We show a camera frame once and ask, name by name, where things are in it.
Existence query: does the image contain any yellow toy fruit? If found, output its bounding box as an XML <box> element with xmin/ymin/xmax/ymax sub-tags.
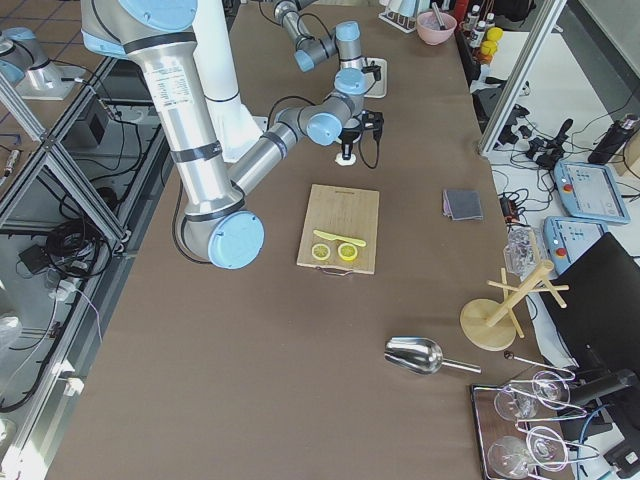
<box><xmin>480</xmin><ymin>27</ymin><xmax>503</xmax><ymax>57</ymax></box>

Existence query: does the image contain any bamboo cutting board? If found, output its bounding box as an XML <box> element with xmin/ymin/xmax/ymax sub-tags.
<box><xmin>296</xmin><ymin>184</ymin><xmax>379</xmax><ymax>275</ymax></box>

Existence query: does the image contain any white steamed bun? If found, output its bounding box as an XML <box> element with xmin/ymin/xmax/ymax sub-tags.
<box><xmin>335</xmin><ymin>153</ymin><xmax>357</xmax><ymax>166</ymax></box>

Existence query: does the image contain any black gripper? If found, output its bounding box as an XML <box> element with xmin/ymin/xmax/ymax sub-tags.
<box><xmin>339</xmin><ymin>127</ymin><xmax>361</xmax><ymax>159</ymax></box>

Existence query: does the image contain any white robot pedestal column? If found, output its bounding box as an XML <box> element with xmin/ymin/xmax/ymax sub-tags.
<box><xmin>193</xmin><ymin>0</ymin><xmax>262</xmax><ymax>163</ymax></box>

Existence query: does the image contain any grey folded cloth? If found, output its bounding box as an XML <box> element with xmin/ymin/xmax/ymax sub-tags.
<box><xmin>442</xmin><ymin>189</ymin><xmax>484</xmax><ymax>220</ymax></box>

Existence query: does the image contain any lower lemon half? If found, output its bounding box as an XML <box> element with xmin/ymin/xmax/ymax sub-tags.
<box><xmin>337</xmin><ymin>242</ymin><xmax>359</xmax><ymax>262</ymax></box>

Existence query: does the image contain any upper lemon half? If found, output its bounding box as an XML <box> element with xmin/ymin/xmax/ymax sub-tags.
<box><xmin>311</xmin><ymin>242</ymin><xmax>331</xmax><ymax>261</ymax></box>

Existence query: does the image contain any wooden mug tree stand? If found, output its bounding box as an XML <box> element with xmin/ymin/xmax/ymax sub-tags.
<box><xmin>460</xmin><ymin>260</ymin><xmax>570</xmax><ymax>351</ymax></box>

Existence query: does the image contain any white rectangular tray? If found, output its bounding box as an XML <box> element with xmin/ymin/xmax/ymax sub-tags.
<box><xmin>363</xmin><ymin>57</ymin><xmax>388</xmax><ymax>99</ymax></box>

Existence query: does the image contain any yellow plastic knife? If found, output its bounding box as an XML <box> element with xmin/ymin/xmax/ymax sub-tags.
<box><xmin>313</xmin><ymin>229</ymin><xmax>367</xmax><ymax>248</ymax></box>

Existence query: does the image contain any pink bowl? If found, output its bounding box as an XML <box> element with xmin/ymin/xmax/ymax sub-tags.
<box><xmin>416</xmin><ymin>11</ymin><xmax>458</xmax><ymax>45</ymax></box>

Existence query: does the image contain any clear glass jar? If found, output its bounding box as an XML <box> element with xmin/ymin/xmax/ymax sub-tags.
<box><xmin>503</xmin><ymin>226</ymin><xmax>544</xmax><ymax>278</ymax></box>

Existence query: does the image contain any teach pendant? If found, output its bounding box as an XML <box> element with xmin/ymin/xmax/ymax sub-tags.
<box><xmin>553</xmin><ymin>160</ymin><xmax>631</xmax><ymax>224</ymax></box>
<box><xmin>543</xmin><ymin>216</ymin><xmax>608</xmax><ymax>274</ymax></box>

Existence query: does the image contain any wine glass rack tray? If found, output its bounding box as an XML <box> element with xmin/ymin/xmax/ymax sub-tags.
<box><xmin>470</xmin><ymin>368</ymin><xmax>599</xmax><ymax>479</ymax></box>

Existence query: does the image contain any upper teach pendant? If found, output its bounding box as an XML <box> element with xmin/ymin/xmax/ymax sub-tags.
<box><xmin>553</xmin><ymin>160</ymin><xmax>631</xmax><ymax>224</ymax></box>

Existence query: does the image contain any lemon half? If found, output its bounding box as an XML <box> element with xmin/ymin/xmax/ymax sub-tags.
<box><xmin>337</xmin><ymin>242</ymin><xmax>359</xmax><ymax>262</ymax></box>
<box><xmin>311</xmin><ymin>242</ymin><xmax>331</xmax><ymax>261</ymax></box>

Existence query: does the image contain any steel scoop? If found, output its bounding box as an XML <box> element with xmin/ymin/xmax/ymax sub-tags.
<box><xmin>384</xmin><ymin>336</ymin><xmax>482</xmax><ymax>375</ymax></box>

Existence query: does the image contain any black monitor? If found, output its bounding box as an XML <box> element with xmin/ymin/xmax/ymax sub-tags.
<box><xmin>552</xmin><ymin>233</ymin><xmax>639</xmax><ymax>373</ymax></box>

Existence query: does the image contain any lower teach pendant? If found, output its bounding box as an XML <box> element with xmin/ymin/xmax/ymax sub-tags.
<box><xmin>543</xmin><ymin>216</ymin><xmax>608</xmax><ymax>274</ymax></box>

